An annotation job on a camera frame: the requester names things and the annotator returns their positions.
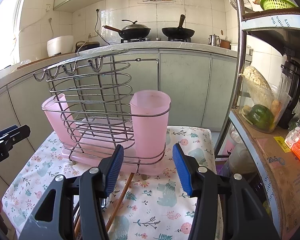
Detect plain brown wooden chopstick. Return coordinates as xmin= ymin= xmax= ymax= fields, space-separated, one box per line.
xmin=106 ymin=173 xmax=134 ymax=232

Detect pink plastic drip tray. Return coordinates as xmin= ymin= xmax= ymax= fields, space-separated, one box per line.
xmin=59 ymin=118 xmax=166 ymax=175

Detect floral bear print cloth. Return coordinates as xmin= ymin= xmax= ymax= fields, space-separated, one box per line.
xmin=2 ymin=126 xmax=216 ymax=239

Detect pink left plastic cup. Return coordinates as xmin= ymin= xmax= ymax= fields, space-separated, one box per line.
xmin=42 ymin=93 xmax=80 ymax=147

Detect pink plastic cup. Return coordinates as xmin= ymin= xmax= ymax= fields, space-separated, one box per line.
xmin=130 ymin=90 xmax=171 ymax=161
xmin=42 ymin=93 xmax=80 ymax=147

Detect pink right plastic cup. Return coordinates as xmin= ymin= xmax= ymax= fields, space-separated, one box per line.
xmin=130 ymin=90 xmax=171 ymax=161

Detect white rice cooker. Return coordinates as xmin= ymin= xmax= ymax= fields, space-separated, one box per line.
xmin=47 ymin=35 xmax=74 ymax=57

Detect metal shelf rack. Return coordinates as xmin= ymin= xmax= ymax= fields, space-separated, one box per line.
xmin=213 ymin=0 xmax=300 ymax=240

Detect black blender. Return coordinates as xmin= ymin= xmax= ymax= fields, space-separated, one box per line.
xmin=279 ymin=60 xmax=300 ymax=129

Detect black wok with lid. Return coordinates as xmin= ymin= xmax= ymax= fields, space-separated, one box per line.
xmin=102 ymin=20 xmax=151 ymax=40

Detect black frying pan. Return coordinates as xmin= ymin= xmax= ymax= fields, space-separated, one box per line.
xmin=161 ymin=14 xmax=195 ymax=41

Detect steel kettle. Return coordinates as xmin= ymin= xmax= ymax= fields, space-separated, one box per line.
xmin=209 ymin=34 xmax=221 ymax=47

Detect green plastic basket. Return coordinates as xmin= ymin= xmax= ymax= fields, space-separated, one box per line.
xmin=260 ymin=0 xmax=297 ymax=10

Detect metal wire utensil rack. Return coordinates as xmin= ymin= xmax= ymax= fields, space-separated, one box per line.
xmin=33 ymin=49 xmax=171 ymax=176

